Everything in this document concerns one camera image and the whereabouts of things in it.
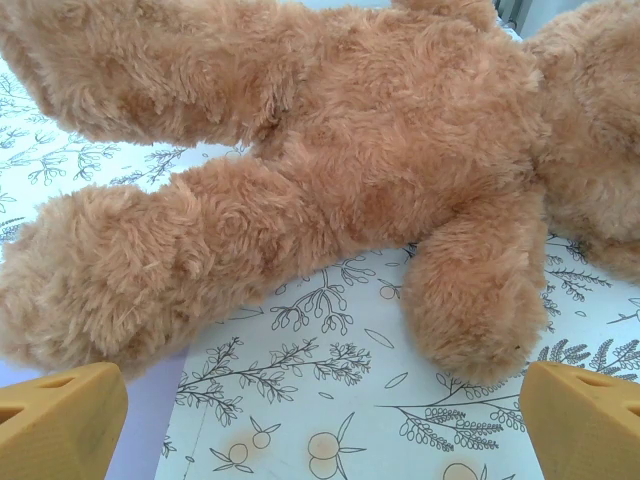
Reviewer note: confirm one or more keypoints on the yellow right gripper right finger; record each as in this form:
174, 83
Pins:
585, 430

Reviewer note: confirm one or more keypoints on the brown teddy bear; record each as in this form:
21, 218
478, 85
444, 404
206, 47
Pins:
350, 150

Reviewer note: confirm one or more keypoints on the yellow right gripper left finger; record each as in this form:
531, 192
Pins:
60, 430

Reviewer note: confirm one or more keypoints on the floral printed table mat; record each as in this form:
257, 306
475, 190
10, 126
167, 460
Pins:
320, 425

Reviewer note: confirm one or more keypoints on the lilac paper sheet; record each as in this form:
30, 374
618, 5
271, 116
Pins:
147, 425

